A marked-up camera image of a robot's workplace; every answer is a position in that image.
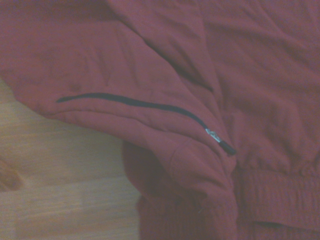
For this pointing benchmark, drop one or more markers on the rust red shorts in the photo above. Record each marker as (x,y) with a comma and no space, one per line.
(175,62)

